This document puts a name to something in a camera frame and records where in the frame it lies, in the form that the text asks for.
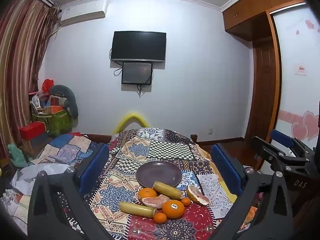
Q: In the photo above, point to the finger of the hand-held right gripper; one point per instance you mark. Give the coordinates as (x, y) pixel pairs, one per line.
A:
(268, 152)
(282, 138)

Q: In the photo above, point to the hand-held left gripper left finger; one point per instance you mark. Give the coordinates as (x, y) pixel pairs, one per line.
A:
(93, 170)

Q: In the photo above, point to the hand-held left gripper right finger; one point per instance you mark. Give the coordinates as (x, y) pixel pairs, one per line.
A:
(225, 172)

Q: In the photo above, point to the pomelo segment with white pith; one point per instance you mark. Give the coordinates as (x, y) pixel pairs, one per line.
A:
(196, 195)

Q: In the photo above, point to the medium orange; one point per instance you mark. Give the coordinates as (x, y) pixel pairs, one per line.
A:
(147, 193)

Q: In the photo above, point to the yellow sugarcane piece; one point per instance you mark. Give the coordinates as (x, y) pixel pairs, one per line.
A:
(167, 190)
(137, 208)

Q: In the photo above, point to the purple ceramic plate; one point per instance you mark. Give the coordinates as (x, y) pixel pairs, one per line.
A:
(157, 173)

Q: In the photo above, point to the large orange with sticker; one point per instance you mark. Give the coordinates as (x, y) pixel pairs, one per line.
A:
(170, 212)

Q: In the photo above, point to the peeled pink pomelo segment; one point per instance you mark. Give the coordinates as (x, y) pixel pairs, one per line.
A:
(155, 202)

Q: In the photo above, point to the white sliding door with hearts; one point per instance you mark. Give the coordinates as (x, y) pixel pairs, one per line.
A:
(295, 100)

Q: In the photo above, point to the small tangerine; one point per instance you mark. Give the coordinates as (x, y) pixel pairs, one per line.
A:
(186, 202)
(160, 218)

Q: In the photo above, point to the orange quilt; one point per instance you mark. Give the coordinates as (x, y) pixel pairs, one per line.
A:
(250, 215)

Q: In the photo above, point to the brown wooden door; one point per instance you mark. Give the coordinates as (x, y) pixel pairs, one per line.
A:
(262, 92)

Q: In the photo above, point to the green storage bag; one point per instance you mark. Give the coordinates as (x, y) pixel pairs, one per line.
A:
(58, 123)

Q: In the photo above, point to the patchwork printed blanket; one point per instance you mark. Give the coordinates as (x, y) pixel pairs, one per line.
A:
(165, 147)

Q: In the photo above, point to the yellow fuzzy hoop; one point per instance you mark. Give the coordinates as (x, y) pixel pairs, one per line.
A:
(131, 115)

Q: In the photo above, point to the light grey cloth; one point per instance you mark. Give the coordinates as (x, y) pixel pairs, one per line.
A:
(27, 177)

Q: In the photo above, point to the orange box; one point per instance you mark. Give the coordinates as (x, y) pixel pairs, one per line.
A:
(55, 110)

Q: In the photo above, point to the paper note with red print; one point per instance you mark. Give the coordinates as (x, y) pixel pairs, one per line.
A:
(301, 69)

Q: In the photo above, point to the red box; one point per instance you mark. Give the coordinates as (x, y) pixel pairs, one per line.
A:
(32, 130)

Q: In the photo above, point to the teal cloth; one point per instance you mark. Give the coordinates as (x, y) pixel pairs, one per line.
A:
(16, 155)

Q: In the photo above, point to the red plastic bag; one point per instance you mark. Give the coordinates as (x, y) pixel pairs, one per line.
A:
(47, 85)

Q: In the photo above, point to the wooden wardrobe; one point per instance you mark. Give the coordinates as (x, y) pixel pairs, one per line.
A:
(250, 7)

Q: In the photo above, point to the striped red curtain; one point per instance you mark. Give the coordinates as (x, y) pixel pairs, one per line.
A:
(20, 55)

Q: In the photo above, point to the white air conditioner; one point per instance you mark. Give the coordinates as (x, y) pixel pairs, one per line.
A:
(83, 10)

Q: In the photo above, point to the small black wall monitor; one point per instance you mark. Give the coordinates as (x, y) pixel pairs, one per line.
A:
(137, 73)

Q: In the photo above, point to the black wall television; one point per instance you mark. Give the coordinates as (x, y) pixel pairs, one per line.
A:
(138, 46)

